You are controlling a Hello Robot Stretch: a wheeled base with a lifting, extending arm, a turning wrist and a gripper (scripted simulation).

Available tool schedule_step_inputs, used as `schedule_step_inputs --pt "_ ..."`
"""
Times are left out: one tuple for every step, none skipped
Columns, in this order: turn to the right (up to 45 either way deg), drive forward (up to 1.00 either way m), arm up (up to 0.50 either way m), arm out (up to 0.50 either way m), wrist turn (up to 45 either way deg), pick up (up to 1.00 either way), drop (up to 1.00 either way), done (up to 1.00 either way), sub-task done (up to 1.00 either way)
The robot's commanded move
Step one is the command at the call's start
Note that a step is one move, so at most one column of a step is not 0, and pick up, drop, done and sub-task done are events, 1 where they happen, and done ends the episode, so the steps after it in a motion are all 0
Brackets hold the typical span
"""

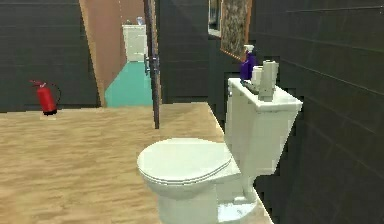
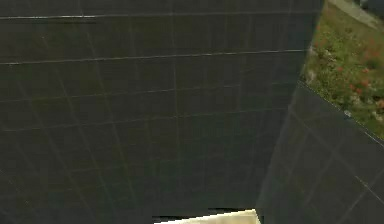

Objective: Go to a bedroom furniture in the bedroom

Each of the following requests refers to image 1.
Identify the red fire extinguisher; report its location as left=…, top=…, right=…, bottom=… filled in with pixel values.
left=28, top=79, right=63, bottom=117

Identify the black door handle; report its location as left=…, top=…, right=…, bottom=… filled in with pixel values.
left=143, top=54, right=158, bottom=76

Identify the pale grey upright holder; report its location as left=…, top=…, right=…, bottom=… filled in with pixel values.
left=258, top=59, right=280, bottom=102

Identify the white cupboard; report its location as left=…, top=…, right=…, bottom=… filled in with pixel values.
left=122, top=24, right=148, bottom=63

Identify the white toilet paper roll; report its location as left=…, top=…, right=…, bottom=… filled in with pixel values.
left=250, top=65, right=265, bottom=87

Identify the framed wall mirror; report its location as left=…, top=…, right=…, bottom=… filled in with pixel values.
left=207, top=0, right=223, bottom=38

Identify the dark flat object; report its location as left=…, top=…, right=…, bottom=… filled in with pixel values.
left=242, top=79, right=261, bottom=95

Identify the framed mottled brown picture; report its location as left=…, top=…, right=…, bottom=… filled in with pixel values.
left=219, top=0, right=253, bottom=63

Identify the dark room door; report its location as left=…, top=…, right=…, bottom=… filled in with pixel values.
left=143, top=0, right=163, bottom=130

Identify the purple spray bottle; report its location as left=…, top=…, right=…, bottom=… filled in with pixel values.
left=239, top=44, right=257, bottom=82

